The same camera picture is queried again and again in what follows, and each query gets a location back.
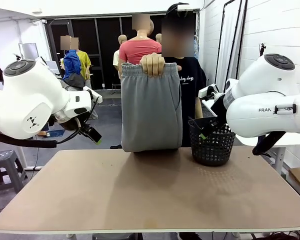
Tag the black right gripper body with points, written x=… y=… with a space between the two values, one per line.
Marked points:
x=218 y=110

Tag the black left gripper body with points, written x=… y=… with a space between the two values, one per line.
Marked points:
x=85 y=129

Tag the grey training pants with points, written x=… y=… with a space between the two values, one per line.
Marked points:
x=150 y=112

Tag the person's left forearm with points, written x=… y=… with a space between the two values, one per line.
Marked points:
x=199 y=112

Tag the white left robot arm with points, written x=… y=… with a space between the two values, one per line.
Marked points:
x=32 y=100

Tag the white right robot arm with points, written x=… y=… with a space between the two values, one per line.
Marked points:
x=265 y=100

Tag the person's right hand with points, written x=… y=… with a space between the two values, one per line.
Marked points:
x=152 y=65

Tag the black mesh basket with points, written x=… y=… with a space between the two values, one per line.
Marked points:
x=212 y=152

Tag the person in black t-shirt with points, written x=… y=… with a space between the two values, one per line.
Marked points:
x=190 y=82

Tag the mannequin with blue jacket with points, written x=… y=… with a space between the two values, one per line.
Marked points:
x=72 y=65

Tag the mannequin with yellow shirt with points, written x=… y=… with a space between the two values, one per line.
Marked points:
x=86 y=62

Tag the grey plastic stool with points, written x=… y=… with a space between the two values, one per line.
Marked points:
x=2 y=160

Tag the bald beige mannequin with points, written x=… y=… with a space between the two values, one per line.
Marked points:
x=158 y=37

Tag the mannequin with red top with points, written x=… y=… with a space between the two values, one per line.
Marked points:
x=135 y=48

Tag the grey framed board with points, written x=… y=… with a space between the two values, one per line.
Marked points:
x=27 y=52

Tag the black tripod with slanted pole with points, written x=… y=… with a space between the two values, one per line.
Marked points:
x=17 y=57

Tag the black baseball cap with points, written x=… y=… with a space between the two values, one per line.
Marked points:
x=172 y=13

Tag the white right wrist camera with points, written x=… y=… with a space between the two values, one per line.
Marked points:
x=205 y=92

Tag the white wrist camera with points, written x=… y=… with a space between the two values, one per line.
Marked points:
x=96 y=95
x=205 y=92

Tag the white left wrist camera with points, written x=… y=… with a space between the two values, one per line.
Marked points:
x=96 y=95

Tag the black wall pipe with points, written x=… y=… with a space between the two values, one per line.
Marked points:
x=240 y=50
x=220 y=50
x=232 y=50

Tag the black tripod by white wall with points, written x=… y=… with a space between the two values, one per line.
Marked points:
x=262 y=48

